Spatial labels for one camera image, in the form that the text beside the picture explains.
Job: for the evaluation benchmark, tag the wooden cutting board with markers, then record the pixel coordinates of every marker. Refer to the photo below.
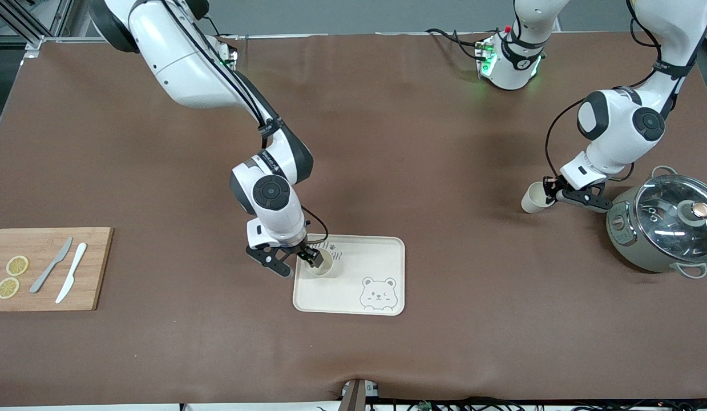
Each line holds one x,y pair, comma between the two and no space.
91,268

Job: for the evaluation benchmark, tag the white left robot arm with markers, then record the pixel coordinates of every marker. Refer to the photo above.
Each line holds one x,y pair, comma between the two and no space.
610,131

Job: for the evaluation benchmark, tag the grey plastic knife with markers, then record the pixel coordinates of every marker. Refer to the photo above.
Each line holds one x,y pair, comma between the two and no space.
49,267

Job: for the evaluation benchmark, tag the white plastic knife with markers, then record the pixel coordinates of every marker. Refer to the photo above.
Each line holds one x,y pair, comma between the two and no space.
72,271

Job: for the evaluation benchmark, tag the grey metal bracket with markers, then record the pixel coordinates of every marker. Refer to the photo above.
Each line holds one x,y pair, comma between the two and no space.
356,397

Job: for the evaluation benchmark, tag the glass pot lid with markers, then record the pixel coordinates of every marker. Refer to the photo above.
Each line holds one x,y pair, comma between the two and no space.
667,222

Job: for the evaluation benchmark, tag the lemon slice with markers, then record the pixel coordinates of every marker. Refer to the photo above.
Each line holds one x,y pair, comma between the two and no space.
17,265
8,288

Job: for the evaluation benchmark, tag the cream tray with bear print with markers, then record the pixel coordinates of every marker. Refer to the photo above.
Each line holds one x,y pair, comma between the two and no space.
353,268

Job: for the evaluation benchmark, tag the white plastic cup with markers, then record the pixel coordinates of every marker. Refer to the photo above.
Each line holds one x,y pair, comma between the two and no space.
534,200
326,269

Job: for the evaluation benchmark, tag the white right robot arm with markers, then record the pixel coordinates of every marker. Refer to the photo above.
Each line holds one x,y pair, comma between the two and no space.
182,68

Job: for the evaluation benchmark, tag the grey pot with glass lid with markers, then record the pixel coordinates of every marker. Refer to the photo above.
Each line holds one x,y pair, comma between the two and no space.
630,240

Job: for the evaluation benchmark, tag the aluminium frame profile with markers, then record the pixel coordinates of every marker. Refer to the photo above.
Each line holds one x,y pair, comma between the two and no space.
22,23

